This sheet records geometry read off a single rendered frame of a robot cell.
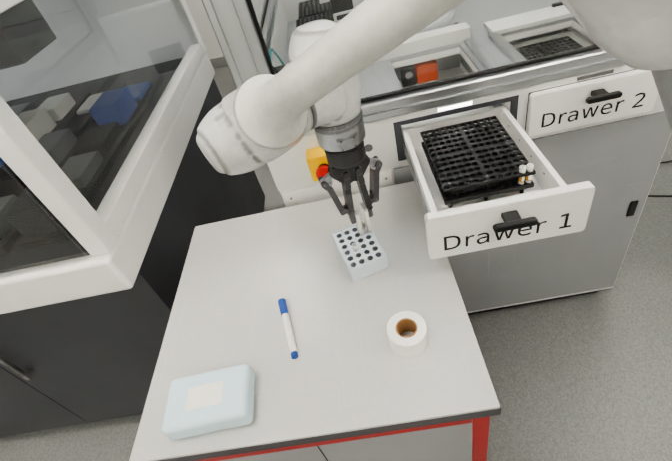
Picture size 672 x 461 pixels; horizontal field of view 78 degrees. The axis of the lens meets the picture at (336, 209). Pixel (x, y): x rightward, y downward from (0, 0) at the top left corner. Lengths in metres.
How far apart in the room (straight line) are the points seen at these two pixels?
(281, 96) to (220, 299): 0.58
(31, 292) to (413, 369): 0.84
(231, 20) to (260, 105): 0.39
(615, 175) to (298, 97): 1.04
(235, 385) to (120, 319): 0.58
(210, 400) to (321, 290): 0.29
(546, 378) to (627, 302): 0.44
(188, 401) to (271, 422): 0.15
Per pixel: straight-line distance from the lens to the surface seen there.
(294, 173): 1.07
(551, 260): 1.54
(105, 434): 1.98
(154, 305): 1.22
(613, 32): 0.19
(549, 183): 0.91
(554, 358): 1.67
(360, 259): 0.88
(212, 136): 0.59
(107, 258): 1.01
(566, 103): 1.12
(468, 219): 0.77
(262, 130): 0.56
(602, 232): 1.52
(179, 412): 0.82
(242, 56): 0.93
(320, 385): 0.79
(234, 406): 0.77
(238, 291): 0.96
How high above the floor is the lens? 1.45
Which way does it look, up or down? 41 degrees down
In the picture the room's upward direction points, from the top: 16 degrees counter-clockwise
